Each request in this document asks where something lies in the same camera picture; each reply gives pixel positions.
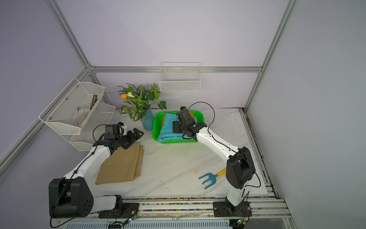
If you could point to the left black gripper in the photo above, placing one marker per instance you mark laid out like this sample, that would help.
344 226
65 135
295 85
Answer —
133 139

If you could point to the green plastic basket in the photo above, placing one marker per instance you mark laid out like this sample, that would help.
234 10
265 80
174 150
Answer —
154 135

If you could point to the teal yellow garden fork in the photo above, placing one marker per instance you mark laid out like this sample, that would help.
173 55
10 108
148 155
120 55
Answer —
211 178

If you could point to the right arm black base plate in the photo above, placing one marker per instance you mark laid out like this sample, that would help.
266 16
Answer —
226 209

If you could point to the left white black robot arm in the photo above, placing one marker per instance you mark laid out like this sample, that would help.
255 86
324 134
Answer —
70 196

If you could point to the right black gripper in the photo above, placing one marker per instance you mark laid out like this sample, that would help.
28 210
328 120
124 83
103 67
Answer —
176 127

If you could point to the teal pants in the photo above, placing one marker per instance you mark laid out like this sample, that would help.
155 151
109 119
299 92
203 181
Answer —
165 134

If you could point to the white mesh two-tier shelf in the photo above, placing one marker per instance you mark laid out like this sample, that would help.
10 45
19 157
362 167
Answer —
78 113

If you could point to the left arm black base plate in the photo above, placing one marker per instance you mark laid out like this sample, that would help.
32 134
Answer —
126 211

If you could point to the artificial plant in teal vase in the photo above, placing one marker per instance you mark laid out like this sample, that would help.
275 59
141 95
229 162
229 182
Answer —
139 100

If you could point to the tan pants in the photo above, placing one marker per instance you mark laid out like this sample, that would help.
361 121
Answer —
123 165

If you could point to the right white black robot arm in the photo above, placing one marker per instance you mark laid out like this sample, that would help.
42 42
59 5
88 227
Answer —
240 167

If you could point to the orange pants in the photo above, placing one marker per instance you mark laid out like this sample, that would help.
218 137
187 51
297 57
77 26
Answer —
163 120

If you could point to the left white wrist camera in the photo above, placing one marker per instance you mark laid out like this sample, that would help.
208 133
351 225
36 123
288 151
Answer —
123 128

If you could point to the white wire wall basket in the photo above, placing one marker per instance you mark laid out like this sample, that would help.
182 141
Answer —
180 77

